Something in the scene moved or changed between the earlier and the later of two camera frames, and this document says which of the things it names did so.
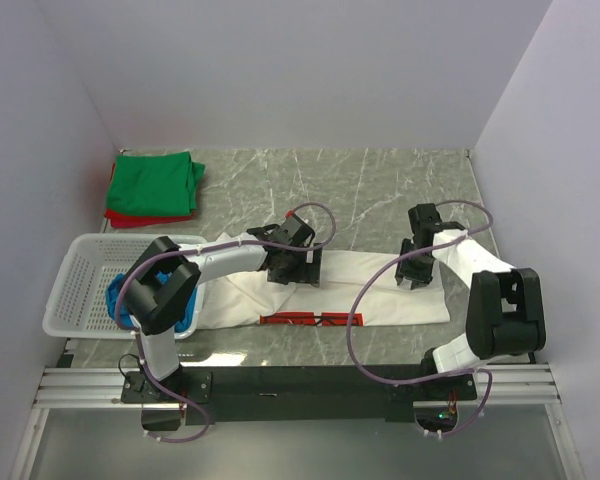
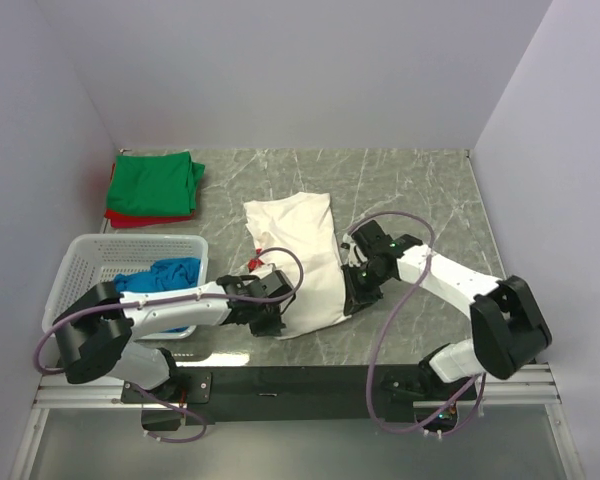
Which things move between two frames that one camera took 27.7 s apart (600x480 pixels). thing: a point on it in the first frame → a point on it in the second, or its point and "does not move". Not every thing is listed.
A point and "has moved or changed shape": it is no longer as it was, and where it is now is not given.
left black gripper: [309, 265] → [269, 326]
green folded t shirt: [153, 184] does not move
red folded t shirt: [121, 221] does not move
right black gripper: [415, 270] → [356, 298]
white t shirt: [354, 287] has moved or changed shape
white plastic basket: [80, 309] does not move
